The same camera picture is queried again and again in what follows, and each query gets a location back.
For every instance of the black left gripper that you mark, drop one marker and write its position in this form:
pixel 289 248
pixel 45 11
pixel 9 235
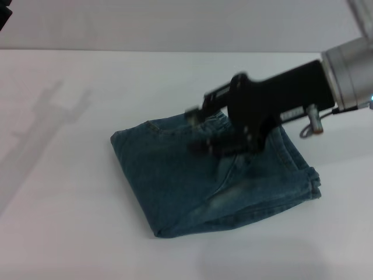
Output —
pixel 4 13

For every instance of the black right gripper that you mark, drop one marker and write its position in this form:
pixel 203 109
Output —
pixel 268 99

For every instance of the blue denim shorts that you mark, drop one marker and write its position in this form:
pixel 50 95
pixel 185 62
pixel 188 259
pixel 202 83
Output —
pixel 204 181

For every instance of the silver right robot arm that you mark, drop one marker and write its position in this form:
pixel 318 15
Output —
pixel 349 70

